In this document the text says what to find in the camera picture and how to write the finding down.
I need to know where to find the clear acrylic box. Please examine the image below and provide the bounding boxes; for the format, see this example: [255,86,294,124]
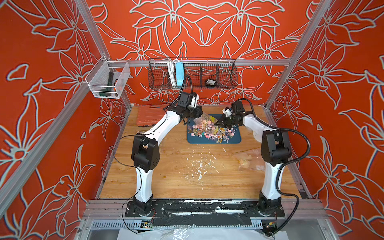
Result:
[86,56,131,99]

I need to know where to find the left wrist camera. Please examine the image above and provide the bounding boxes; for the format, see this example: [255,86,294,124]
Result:
[190,93,199,109]

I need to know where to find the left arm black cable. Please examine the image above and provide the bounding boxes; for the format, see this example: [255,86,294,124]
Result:
[112,74,194,235]

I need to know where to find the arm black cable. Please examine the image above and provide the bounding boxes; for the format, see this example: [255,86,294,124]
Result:
[236,97,312,235]
[112,74,194,235]

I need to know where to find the light blue power bank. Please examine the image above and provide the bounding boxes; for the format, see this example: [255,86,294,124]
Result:
[175,62,185,87]

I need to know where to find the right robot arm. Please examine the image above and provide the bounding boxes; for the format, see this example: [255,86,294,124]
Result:
[215,101,292,217]

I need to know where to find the black wire basket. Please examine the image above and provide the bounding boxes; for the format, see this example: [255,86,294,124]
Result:
[148,58,238,90]

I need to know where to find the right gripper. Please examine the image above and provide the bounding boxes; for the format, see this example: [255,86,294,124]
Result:
[217,112,241,129]

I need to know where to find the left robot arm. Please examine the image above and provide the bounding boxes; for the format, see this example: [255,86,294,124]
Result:
[131,92,203,215]

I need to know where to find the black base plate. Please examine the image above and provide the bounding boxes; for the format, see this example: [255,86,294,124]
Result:
[123,199,285,217]

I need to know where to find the blue plastic tray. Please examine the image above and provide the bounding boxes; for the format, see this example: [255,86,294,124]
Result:
[187,114,242,144]

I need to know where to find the orange tool case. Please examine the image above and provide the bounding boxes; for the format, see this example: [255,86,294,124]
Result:
[137,104,167,127]

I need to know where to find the green black screwdriver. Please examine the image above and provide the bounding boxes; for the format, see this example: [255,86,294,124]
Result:
[99,72,114,97]

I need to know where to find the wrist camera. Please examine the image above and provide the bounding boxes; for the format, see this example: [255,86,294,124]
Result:
[223,107,233,118]
[190,93,199,109]

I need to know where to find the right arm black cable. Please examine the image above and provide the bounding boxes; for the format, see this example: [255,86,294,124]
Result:
[236,97,312,235]

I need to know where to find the white cable bundle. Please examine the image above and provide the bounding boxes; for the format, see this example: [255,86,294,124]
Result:
[166,59,177,88]

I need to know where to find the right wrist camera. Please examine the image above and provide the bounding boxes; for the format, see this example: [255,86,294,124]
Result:
[223,107,233,118]

